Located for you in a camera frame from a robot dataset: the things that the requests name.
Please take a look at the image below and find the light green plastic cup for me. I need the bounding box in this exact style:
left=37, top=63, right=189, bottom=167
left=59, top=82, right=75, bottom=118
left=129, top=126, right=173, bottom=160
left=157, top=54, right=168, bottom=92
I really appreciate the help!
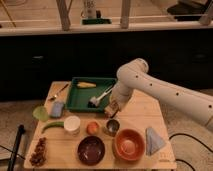
left=33, top=106, right=49, bottom=122

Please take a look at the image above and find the orange bowl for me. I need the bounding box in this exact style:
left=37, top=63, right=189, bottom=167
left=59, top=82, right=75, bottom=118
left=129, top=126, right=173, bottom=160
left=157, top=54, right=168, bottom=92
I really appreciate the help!
left=113, top=129, right=145, bottom=162

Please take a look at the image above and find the blue sponge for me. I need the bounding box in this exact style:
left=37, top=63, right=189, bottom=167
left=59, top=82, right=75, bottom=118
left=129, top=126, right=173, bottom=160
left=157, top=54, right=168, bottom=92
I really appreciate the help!
left=50, top=101, right=64, bottom=118

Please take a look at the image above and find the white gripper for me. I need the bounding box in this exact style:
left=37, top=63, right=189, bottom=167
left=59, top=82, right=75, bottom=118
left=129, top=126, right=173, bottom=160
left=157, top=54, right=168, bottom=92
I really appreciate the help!
left=109, top=94, right=130, bottom=111

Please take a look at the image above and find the white paper cup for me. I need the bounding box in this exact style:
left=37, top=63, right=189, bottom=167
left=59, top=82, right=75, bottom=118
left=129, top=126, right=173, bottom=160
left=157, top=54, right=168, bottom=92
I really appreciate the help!
left=64, top=116, right=81, bottom=135

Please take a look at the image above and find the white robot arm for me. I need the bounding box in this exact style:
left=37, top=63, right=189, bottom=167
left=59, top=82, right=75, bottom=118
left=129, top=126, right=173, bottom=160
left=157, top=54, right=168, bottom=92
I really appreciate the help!
left=111, top=58, right=213, bottom=132

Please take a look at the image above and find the brown grape bunch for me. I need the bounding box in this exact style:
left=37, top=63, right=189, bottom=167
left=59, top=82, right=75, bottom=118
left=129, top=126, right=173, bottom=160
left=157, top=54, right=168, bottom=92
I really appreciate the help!
left=30, top=137, right=46, bottom=167

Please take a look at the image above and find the orange fruit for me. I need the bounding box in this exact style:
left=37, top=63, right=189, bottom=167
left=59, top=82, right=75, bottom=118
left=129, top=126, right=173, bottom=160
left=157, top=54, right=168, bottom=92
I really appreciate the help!
left=86, top=121, right=99, bottom=135

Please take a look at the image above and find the white dish brush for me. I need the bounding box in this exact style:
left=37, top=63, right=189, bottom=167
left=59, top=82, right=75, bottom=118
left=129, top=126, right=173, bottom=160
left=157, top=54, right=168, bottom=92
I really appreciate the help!
left=88, top=86, right=112, bottom=108

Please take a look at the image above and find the green plastic tray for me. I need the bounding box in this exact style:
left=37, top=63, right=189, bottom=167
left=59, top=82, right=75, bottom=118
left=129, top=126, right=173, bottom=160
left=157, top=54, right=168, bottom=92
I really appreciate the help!
left=66, top=77, right=117, bottom=113

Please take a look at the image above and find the black pole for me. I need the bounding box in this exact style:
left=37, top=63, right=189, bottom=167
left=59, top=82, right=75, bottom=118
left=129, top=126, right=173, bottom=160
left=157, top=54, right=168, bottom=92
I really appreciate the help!
left=7, top=125, right=25, bottom=171

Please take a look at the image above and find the dark purple bowl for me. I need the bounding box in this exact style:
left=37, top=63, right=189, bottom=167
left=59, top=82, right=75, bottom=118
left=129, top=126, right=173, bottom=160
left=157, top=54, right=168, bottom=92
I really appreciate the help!
left=77, top=136, right=105, bottom=166

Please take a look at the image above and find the black cable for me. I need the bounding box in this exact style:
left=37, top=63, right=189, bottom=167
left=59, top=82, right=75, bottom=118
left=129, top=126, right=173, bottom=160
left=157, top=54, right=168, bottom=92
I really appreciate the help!
left=168, top=132, right=213, bottom=171

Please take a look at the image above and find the small metal cup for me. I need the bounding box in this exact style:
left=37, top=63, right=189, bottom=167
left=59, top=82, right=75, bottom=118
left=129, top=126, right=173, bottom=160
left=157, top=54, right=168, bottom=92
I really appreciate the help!
left=106, top=119, right=120, bottom=136

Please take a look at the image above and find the white bottle on green base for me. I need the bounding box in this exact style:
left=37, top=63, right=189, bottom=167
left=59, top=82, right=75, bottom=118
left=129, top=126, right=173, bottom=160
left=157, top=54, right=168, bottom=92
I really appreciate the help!
left=81, top=0, right=111, bottom=25

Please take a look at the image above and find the blue folded cloth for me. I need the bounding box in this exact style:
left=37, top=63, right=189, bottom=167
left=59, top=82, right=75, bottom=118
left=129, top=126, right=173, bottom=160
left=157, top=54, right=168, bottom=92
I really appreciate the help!
left=146, top=127, right=166, bottom=156

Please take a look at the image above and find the yellow corn cob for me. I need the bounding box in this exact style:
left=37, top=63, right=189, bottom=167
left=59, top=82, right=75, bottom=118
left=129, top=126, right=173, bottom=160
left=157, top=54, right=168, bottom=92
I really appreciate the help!
left=77, top=82, right=96, bottom=88

